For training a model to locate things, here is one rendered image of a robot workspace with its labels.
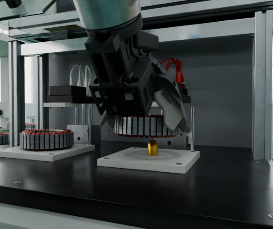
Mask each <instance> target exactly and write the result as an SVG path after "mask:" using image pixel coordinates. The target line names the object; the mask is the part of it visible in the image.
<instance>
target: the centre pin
mask: <svg viewBox="0 0 273 229"><path fill-rule="evenodd" d="M148 155H158V143H157V142H156V140H150V142H149V143H148Z"/></svg>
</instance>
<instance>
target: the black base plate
mask: <svg viewBox="0 0 273 229"><path fill-rule="evenodd" d="M17 146H20V144H5V145H0V149H6V148H12V147H17ZM130 147H137V148H148V143H145V142H127V141H109V140H101V144H99V145H95V150H92V151H89V152H86V153H82V154H78V155H75V156H71V157H68V158H65V159H60V160H57V161H54V162H49V161H39V160H29V159H15V158H5V157H0V203H4V204H11V205H17V206H22V207H27V208H33V209H40V210H45V211H50V212H56V213H61V214H68V215H73V216H78V217H84V218H89V219H96V220H101V221H106V222H112V223H117V224H124V225H129V226H134V227H140V228H145V229H273V169H272V167H271V165H270V163H269V161H268V160H264V159H261V160H255V159H253V152H252V150H251V148H245V147H227V146H208V145H194V150H195V151H200V157H199V158H198V160H197V161H196V162H195V163H194V164H193V165H192V167H191V168H190V169H189V170H188V171H187V172H186V174H179V173H169V172H158V171H148V170H138V169H124V168H114V167H104V166H97V159H99V158H102V157H105V156H107V155H110V154H113V153H116V152H119V151H122V150H124V149H128V148H130Z"/></svg>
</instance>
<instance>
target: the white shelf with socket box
mask: <svg viewBox="0 0 273 229"><path fill-rule="evenodd" d="M11 40H18V39H14V38H11V37H9V35H7V34H4V33H1V32H0V89H1V102H0V118H1V127H0V129H7V124H9V123H10V118H9V42H8V41H11ZM18 41H22V40H18ZM22 42H25V41H22ZM25 44H30V43H28V42H25Z"/></svg>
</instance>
